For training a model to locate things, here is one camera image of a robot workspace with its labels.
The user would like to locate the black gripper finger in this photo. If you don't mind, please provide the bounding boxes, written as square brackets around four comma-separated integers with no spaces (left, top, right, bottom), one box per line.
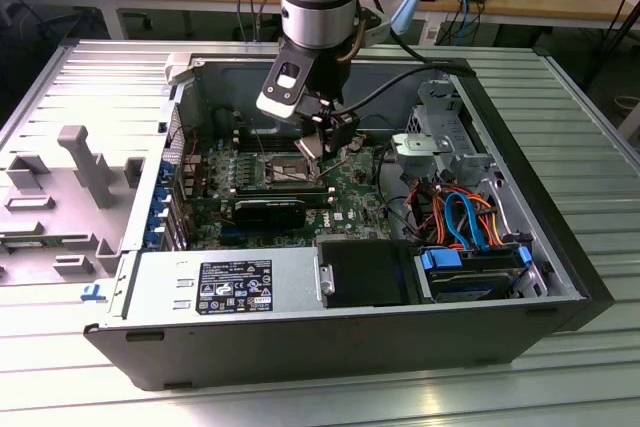
[327,113,362,156]
[312,102,335,157]

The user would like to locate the silver CPU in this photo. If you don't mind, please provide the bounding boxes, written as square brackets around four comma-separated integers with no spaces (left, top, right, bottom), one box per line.
[293,135,327,162]

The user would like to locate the metal socket cover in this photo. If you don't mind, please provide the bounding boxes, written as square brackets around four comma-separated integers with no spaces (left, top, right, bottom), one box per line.
[308,156,329,184]

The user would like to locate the CPU socket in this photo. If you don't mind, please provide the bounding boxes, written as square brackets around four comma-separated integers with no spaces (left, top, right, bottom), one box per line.
[263,149,326,189]

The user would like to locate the green motherboard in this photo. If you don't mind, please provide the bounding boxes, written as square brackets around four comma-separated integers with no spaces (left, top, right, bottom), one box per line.
[182,129,401,251]

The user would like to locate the black graphics card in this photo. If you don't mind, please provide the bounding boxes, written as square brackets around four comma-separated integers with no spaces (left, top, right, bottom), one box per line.
[232,196,307,229]

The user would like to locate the silver metal latch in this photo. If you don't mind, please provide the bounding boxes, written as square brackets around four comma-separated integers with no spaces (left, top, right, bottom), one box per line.
[318,262,336,297]

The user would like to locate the pale gray case latch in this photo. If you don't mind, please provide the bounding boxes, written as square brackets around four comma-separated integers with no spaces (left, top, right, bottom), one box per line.
[162,51,195,86]

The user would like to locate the hard disk in blue carrier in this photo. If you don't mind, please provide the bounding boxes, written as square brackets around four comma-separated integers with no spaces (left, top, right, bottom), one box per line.
[413,242,532,304]

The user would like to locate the black PC case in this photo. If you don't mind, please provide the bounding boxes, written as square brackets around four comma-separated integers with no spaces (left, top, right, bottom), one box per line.
[82,49,616,393]

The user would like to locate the silver power supply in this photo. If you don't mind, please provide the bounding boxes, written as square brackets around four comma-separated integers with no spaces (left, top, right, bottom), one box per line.
[107,246,324,321]

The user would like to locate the gray parts rack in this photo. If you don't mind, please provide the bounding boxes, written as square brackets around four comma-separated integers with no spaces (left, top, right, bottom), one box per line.
[0,124,147,289]

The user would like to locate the green RAM stick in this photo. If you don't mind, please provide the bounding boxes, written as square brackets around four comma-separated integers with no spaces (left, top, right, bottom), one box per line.
[0,239,66,249]

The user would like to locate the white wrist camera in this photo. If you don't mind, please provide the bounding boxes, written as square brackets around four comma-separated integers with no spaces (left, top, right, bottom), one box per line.
[255,59,321,122]

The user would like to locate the black camera cable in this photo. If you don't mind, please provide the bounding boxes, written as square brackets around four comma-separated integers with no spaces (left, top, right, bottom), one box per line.
[329,29,474,121]

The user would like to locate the silver metal bracket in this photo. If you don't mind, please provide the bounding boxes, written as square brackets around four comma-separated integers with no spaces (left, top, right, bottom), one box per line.
[391,131,451,179]

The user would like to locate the orange wire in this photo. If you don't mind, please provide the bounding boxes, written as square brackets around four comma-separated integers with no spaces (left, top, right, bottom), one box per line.
[410,185,504,249]

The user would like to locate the blue wire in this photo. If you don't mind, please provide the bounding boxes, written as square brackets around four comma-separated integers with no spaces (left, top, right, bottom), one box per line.
[443,190,494,253]

